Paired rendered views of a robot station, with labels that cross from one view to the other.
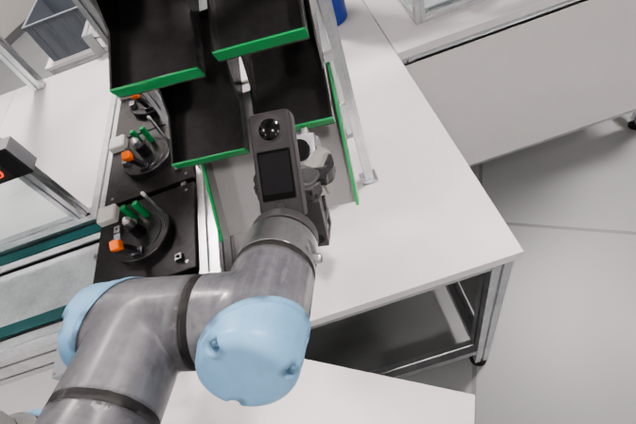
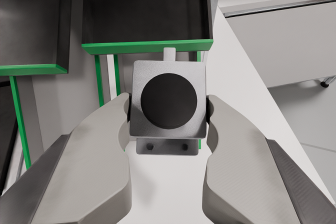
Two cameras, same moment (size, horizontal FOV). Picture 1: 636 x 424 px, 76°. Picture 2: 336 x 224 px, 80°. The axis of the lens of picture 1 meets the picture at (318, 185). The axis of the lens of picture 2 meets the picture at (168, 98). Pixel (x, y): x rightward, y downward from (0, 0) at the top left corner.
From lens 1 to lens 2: 0.46 m
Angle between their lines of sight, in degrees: 10
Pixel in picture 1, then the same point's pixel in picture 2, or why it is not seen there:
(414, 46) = (231, 5)
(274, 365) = not seen: outside the picture
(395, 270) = not seen: hidden behind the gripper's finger
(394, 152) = (215, 85)
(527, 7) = not seen: outside the picture
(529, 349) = not seen: hidden behind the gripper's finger
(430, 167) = (246, 103)
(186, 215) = (6, 120)
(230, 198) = (50, 116)
